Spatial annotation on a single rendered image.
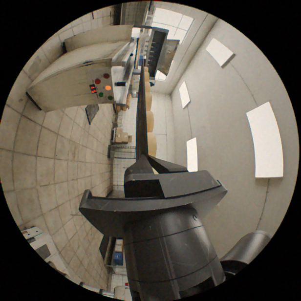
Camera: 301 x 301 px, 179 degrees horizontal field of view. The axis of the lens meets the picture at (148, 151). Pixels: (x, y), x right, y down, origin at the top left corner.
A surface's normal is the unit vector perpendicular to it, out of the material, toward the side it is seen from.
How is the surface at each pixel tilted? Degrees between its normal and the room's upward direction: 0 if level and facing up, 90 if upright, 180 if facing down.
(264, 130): 180
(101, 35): 90
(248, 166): 180
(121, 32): 90
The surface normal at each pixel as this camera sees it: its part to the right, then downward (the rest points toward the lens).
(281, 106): -0.99, -0.04
